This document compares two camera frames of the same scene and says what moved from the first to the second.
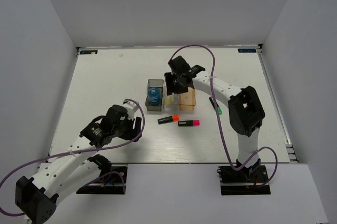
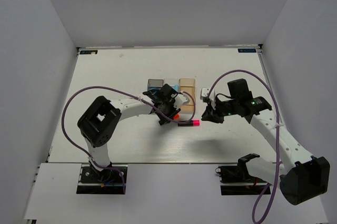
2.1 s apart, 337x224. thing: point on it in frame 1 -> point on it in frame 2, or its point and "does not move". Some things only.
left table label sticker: [88, 52] does not move
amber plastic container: [187, 100] does not move
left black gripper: [133, 133] -> [174, 111]
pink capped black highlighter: [194, 123] does not move
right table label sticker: [247, 50] does not move
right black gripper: [170, 88] -> [212, 114]
